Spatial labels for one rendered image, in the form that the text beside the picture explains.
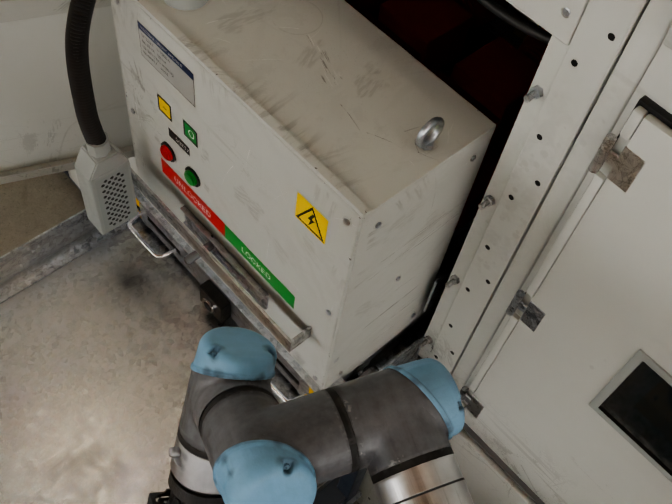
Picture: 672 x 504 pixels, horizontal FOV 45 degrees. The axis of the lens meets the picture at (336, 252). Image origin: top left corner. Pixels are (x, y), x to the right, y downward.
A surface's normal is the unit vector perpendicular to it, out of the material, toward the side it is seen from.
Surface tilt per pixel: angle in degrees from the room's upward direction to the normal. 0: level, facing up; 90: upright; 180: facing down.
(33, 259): 90
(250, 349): 36
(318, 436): 16
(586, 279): 90
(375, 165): 0
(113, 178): 90
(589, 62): 90
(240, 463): 40
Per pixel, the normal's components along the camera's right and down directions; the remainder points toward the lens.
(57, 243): 0.67, 0.65
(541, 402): -0.74, 0.52
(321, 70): 0.11, -0.55
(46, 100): 0.35, 0.80
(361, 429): 0.22, -0.15
